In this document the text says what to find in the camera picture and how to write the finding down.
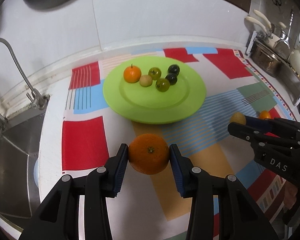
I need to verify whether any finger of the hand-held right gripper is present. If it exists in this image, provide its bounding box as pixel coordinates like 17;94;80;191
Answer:
227;122;300;146
244;115;300;141

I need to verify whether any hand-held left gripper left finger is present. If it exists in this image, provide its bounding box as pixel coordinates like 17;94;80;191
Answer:
18;144;129;240

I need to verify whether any yellowish round fruit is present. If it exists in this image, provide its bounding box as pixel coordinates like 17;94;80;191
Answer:
139;75;153;87
230;112;247;126

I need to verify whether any orange with stem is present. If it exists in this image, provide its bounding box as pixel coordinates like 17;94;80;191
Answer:
123;64;142;83

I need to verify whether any person's right hand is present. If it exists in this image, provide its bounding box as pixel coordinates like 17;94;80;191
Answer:
284;184;298;212

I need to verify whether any green plate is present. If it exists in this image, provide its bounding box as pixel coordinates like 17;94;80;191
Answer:
103;56;207;124

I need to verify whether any colourful patterned tablecloth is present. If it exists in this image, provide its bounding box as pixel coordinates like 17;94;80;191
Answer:
61;47;300;240

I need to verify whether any gooseneck chrome faucet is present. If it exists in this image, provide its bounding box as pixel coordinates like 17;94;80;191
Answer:
0;38;50;110

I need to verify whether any steel dish rack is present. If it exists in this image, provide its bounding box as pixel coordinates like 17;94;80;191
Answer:
245;31;300;107

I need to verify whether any large orange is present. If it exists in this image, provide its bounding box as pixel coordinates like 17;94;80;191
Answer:
128;134;170;175

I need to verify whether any metal skimmer ladle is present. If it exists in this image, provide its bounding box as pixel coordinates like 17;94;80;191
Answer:
275;7;294;59

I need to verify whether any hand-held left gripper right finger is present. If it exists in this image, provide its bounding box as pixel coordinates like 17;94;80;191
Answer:
169;144;268;240

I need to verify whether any stainless steel sink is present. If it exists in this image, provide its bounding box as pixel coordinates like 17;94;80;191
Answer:
0;105;47;218

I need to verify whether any dark plum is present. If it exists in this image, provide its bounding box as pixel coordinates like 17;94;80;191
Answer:
168;64;180;76
165;73;178;86

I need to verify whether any white ceramic jug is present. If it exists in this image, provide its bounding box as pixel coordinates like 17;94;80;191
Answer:
289;49;300;74

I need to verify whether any stainless steel pot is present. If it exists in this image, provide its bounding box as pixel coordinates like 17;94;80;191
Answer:
251;42;286;78

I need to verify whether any green tomato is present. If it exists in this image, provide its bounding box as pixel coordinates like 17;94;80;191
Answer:
155;78;170;92
148;67;162;80

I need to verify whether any white knife handle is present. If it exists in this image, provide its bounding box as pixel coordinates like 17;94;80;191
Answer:
244;16;269;34
252;9;273;29

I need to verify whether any white bowl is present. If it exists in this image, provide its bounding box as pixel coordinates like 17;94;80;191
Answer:
33;161;40;188

